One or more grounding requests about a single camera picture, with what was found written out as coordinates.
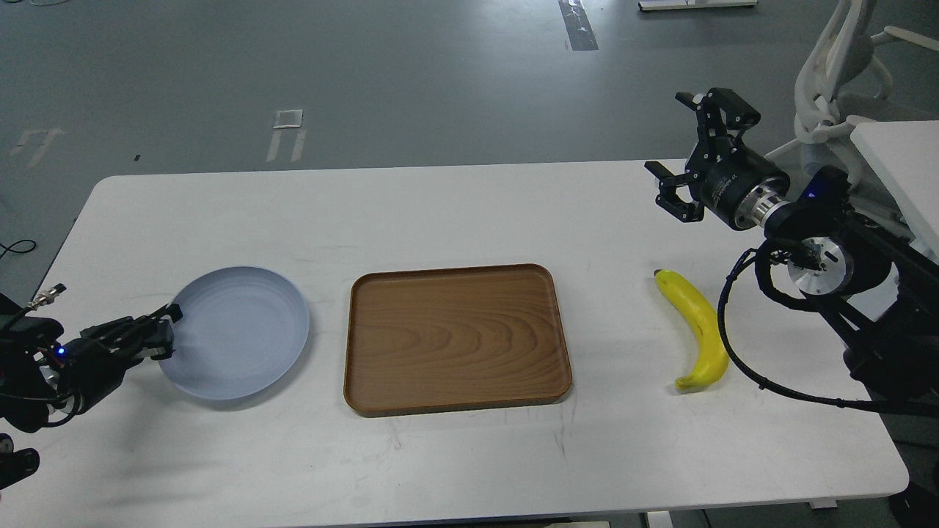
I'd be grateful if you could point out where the light blue plate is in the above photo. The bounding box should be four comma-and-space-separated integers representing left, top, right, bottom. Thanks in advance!
160, 266, 311, 402

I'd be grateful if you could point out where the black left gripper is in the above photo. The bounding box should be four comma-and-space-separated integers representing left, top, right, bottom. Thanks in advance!
58, 304, 183, 411

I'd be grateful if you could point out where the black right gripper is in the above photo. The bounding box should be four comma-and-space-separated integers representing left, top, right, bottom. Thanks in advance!
645, 88, 791, 231

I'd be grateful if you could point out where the white side table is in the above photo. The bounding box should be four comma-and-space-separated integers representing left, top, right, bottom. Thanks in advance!
851, 120, 938, 255

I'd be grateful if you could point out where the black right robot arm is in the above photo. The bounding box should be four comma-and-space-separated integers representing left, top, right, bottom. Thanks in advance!
645, 87, 937, 419

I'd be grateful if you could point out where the white board on floor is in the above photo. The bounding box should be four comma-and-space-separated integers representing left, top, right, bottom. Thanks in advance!
637, 0, 760, 12

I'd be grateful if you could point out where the brown wooden tray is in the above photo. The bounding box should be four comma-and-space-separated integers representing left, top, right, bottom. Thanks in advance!
343, 263, 574, 417

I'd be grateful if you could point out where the yellow banana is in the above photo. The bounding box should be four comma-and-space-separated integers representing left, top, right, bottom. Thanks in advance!
654, 268, 730, 393

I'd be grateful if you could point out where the white office chair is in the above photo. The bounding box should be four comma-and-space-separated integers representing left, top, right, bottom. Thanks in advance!
766, 1, 938, 220

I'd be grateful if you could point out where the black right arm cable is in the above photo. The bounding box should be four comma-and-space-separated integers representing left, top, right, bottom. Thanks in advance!
717, 246, 939, 415

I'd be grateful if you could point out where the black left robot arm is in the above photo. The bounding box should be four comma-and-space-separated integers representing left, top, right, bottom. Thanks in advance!
1, 284, 183, 433

